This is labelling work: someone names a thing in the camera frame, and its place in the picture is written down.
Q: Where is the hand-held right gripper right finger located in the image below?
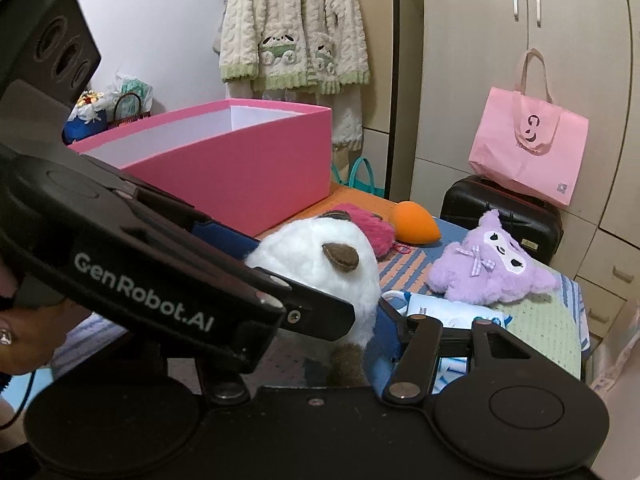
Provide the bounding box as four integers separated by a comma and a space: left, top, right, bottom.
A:
372, 297, 583, 407

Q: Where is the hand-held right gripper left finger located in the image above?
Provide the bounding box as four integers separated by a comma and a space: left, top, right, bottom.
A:
160, 342, 256, 406

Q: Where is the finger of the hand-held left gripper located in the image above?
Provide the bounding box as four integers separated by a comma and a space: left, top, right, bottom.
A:
252, 265, 358, 345
125, 177, 261, 265

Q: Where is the white brown-eared plush toy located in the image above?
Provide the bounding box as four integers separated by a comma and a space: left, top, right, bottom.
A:
244, 211, 383, 391

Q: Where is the pink cardboard box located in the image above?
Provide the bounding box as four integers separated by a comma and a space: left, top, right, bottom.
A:
67, 99, 333, 238

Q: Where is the purple plush toy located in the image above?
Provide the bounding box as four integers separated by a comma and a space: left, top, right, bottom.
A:
425, 210, 562, 306

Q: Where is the person's left hand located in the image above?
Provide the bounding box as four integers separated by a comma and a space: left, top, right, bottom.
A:
0, 300, 95, 377

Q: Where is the white blue tissue packet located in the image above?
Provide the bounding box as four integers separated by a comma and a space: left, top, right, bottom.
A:
434, 355, 482, 396
380, 290, 512, 333

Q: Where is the magenta fuzzy plush ball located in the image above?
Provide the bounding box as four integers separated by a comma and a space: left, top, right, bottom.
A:
332, 203, 397, 261

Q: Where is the orange plush toy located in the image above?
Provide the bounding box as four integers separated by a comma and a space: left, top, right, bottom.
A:
390, 201, 442, 246

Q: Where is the teal woven bag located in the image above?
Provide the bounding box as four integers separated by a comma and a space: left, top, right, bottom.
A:
332, 156, 386, 199

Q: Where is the woven basket bag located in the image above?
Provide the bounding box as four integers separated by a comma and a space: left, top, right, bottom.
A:
111, 92, 152, 126

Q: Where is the black suitcase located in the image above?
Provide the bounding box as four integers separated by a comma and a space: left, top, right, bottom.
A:
440, 175, 565, 267

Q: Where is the patchwork blanket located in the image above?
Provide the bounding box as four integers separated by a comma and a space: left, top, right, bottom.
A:
50, 182, 592, 396

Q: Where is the white green plastic bag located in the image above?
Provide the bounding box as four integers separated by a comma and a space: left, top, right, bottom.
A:
106, 72, 154, 116

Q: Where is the pink tote bag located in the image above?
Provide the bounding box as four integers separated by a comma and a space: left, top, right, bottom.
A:
468, 48, 590, 207

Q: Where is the cream fleece pajama jacket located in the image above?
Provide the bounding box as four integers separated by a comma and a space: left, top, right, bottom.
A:
218, 0, 372, 96

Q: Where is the beige wooden panel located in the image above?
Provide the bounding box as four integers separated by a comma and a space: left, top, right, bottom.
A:
361, 0, 397, 136

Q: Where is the beige wardrobe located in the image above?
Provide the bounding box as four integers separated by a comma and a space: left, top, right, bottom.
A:
410, 0, 640, 356

